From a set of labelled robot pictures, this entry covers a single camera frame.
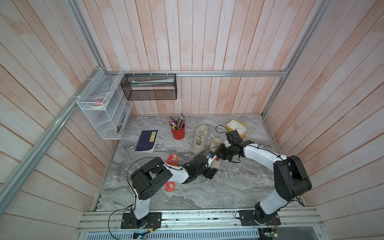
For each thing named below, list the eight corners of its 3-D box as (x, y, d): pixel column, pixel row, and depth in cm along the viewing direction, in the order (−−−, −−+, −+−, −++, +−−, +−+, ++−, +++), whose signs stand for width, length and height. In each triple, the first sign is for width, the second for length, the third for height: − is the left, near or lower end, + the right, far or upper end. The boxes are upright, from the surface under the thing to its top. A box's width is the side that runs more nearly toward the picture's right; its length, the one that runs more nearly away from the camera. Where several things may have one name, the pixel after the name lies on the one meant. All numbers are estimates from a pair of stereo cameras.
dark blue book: (136, 152, 101) (134, 150, 99) (141, 132, 113) (140, 129, 110) (155, 152, 101) (154, 150, 99) (158, 132, 113) (157, 129, 110)
